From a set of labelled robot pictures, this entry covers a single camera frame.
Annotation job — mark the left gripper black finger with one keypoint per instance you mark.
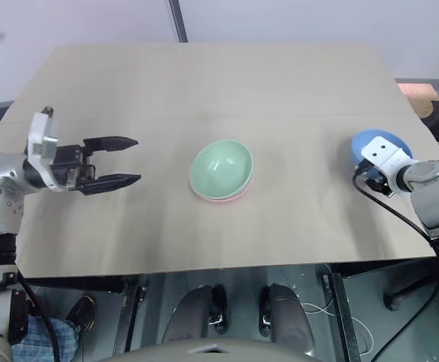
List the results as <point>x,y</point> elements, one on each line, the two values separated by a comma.
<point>110,142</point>
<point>110,182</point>

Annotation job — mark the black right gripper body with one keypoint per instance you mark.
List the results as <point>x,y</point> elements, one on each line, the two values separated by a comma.
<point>366,168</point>

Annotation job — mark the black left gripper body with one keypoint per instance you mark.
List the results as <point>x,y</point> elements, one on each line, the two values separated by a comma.
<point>66,166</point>

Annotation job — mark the blue bowl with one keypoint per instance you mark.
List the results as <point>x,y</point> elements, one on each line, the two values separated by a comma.
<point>363,143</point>

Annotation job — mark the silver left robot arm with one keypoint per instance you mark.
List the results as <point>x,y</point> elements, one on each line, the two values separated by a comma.
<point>0,177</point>

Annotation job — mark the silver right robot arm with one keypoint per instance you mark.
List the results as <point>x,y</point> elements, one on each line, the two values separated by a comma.
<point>436,196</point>

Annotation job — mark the green bowl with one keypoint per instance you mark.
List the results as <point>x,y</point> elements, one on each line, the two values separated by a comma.
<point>221,167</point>

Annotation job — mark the pink bowl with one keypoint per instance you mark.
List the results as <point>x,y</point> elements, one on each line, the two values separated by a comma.
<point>227,199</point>

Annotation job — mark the brown cardboard piece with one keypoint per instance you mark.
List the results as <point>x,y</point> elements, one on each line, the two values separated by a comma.
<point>417,96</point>

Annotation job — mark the dark shoe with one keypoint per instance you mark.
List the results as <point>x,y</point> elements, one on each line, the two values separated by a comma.
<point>81,311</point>

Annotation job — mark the black metal table leg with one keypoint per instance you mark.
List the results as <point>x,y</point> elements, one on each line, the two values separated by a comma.
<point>129,313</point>
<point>344,316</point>

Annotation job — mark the black round table foot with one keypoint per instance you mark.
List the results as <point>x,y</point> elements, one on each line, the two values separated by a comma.
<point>393,300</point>

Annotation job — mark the dark rounded shape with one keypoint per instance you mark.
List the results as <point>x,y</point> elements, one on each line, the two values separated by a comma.
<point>193,313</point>
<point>285,316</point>

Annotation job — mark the blue plaid trouser leg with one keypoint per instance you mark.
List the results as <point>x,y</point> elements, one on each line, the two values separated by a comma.
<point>42,339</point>

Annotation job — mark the grey rounded robot torso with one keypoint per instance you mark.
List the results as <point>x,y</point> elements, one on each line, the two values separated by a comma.
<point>223,352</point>

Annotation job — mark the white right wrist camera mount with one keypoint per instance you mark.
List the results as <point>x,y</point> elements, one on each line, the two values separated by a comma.
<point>383,152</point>

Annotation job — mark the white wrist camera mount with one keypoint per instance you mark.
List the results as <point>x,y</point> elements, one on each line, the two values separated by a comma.
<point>40,145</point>
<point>383,152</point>

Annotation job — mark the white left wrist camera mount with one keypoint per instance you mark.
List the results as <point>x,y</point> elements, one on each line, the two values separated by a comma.
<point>40,145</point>

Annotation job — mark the dark vertical post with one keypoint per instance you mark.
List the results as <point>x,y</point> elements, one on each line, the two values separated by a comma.
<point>178,19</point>

